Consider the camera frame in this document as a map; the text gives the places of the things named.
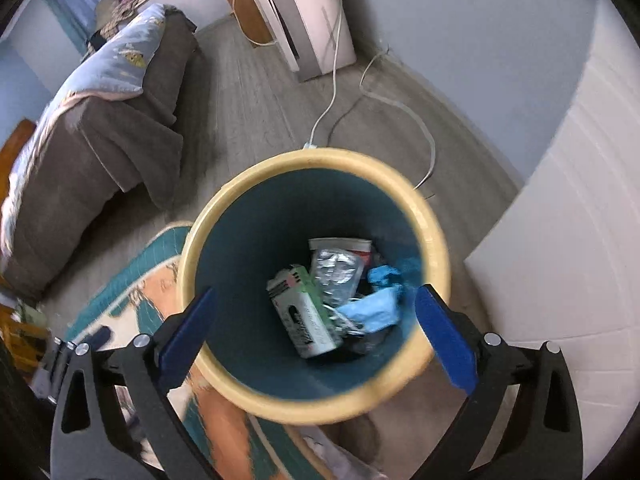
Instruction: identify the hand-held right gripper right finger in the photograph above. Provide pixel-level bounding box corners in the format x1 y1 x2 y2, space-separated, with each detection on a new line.
414 284 585 480

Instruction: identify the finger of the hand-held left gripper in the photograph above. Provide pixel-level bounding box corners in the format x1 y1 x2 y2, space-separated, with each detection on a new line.
82 326 112 353

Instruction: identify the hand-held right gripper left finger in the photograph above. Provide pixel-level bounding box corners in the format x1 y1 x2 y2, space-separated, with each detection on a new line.
50 286 218 480

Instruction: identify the blue plastic wrapper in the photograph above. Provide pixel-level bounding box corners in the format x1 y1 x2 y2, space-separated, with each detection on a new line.
337 257 426 333

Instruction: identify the black plastic bag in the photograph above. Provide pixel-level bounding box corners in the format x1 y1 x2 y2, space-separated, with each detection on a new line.
345 330 396 361

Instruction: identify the green medicine box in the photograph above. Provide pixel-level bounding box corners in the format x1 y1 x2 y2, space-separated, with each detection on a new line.
266 265 346 359

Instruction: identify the purple snack wrapper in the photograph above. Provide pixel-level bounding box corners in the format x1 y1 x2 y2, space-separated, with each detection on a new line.
310 249 366 311

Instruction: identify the yellow rimmed teal bin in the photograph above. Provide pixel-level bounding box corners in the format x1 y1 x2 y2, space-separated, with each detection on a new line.
177 147 451 427

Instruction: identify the teal and orange patterned rug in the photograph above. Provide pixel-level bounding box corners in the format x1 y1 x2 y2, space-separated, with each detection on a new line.
65 221 391 480

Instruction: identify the light blue printed quilt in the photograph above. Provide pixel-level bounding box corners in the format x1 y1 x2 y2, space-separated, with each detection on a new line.
0 2 168 211

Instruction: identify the patterned cloth pile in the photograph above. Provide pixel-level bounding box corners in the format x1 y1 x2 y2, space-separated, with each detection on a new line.
92 0 151 38

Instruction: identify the wooden cabinet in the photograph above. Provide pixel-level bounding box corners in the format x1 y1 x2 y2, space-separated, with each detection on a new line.
215 0 276 46

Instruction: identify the blue curtain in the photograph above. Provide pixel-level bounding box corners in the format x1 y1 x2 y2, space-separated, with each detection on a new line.
42 0 186 56

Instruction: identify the white air purifier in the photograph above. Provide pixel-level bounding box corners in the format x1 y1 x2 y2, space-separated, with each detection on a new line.
235 0 357 82

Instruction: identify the wooden bed frame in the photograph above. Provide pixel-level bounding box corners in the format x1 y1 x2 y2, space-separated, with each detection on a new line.
0 119 37 201

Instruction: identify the white cable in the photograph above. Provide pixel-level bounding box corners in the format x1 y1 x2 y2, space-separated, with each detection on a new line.
302 0 343 151
230 0 278 47
360 52 437 191

